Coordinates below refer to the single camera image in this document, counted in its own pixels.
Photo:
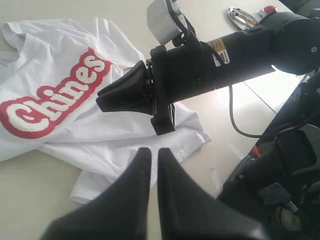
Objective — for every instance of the red emergency stop button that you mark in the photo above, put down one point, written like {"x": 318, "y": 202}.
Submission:
{"x": 269, "y": 9}

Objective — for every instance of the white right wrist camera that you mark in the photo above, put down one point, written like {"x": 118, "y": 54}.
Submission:
{"x": 165, "y": 20}

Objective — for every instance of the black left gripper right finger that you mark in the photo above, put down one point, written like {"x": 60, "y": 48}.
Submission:
{"x": 187, "y": 212}

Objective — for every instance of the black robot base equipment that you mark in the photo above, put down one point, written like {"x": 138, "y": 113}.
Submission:
{"x": 271, "y": 194}

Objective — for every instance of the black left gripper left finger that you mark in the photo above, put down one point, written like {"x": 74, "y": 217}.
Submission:
{"x": 119, "y": 213}

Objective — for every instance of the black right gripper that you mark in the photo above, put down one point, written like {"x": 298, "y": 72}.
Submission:
{"x": 177, "y": 74}

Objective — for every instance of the silver tool on table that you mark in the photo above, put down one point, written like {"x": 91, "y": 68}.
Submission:
{"x": 241, "y": 19}

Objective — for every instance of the white t-shirt with red logo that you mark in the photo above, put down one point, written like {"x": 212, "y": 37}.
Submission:
{"x": 48, "y": 91}

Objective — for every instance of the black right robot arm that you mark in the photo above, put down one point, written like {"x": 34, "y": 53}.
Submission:
{"x": 282, "y": 40}

